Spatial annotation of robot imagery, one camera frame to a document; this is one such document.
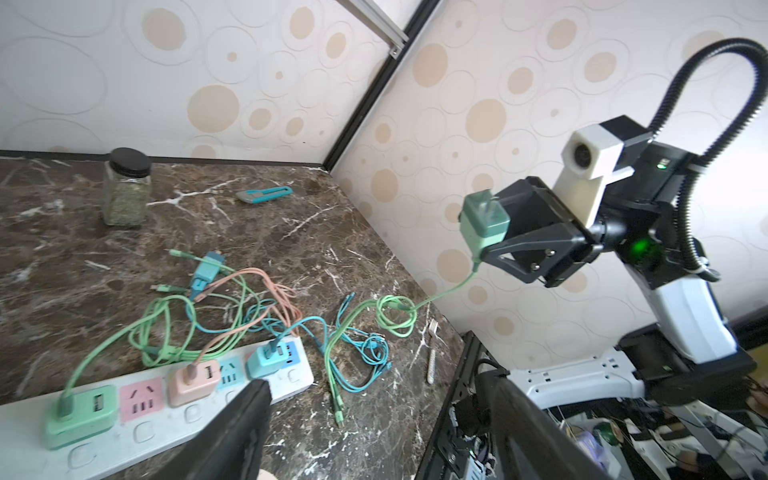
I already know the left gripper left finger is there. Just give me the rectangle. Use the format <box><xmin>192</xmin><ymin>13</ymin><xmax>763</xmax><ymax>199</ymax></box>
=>
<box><xmin>154</xmin><ymin>380</ymin><xmax>272</xmax><ymax>480</ymax></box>

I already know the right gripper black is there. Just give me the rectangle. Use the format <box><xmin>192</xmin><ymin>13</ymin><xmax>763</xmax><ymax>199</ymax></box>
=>
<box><xmin>481</xmin><ymin>176</ymin><xmax>624</xmax><ymax>287</ymax></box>

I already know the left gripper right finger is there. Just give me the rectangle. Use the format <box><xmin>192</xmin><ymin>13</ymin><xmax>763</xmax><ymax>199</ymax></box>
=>
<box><xmin>479</xmin><ymin>370</ymin><xmax>608</xmax><ymax>479</ymax></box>

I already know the green charger plug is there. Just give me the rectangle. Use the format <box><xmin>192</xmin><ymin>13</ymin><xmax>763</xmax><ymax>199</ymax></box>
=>
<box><xmin>43</xmin><ymin>385</ymin><xmax>119</xmax><ymax>450</ymax></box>
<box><xmin>459</xmin><ymin>189</ymin><xmax>510</xmax><ymax>263</ymax></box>

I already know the pink charger plug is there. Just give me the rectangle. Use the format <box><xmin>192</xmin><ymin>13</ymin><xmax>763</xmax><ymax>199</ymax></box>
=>
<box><xmin>166</xmin><ymin>360</ymin><xmax>221</xmax><ymax>407</ymax></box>

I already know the teal charger plug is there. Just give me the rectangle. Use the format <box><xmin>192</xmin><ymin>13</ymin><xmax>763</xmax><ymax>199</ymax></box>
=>
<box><xmin>246</xmin><ymin>342</ymin><xmax>299</xmax><ymax>379</ymax></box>
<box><xmin>189</xmin><ymin>251</ymin><xmax>225</xmax><ymax>300</ymax></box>

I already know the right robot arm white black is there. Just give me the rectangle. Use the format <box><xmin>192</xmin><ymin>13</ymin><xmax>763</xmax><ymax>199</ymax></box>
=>
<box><xmin>459</xmin><ymin>38</ymin><xmax>767</xmax><ymax>409</ymax></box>

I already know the white colourful power strip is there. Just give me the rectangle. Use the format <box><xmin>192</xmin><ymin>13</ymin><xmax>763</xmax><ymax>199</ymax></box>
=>
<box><xmin>0</xmin><ymin>335</ymin><xmax>315</xmax><ymax>480</ymax></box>

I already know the teal utility knife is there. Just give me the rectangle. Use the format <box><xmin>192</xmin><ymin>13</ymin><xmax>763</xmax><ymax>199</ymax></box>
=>
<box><xmin>236</xmin><ymin>186</ymin><xmax>293</xmax><ymax>204</ymax></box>

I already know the silver aluminium bar back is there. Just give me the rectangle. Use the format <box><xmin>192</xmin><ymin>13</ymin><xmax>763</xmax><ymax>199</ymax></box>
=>
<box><xmin>338</xmin><ymin>0</ymin><xmax>409</xmax><ymax>59</ymax></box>

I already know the glass spice jar black lid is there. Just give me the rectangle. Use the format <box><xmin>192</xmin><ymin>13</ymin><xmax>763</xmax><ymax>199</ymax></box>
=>
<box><xmin>102</xmin><ymin>147</ymin><xmax>152</xmax><ymax>228</ymax></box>

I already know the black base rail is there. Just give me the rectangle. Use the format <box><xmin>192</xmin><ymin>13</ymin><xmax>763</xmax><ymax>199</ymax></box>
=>
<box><xmin>415</xmin><ymin>332</ymin><xmax>516</xmax><ymax>479</ymax></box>

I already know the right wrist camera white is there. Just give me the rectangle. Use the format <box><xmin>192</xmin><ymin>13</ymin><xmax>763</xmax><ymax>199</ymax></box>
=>
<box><xmin>551</xmin><ymin>115</ymin><xmax>654</xmax><ymax>228</ymax></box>

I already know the green charger cable bundle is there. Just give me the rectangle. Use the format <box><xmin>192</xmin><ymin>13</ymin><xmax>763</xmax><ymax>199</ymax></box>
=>
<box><xmin>59</xmin><ymin>248</ymin><xmax>481</xmax><ymax>427</ymax></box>

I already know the teal charger cable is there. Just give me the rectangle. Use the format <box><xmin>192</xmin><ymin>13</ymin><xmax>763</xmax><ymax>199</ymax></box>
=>
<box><xmin>185</xmin><ymin>287</ymin><xmax>394</xmax><ymax>394</ymax></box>

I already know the pink charger cable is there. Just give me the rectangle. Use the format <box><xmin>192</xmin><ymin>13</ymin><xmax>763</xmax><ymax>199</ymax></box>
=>
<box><xmin>182</xmin><ymin>267</ymin><xmax>304</xmax><ymax>382</ymax></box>

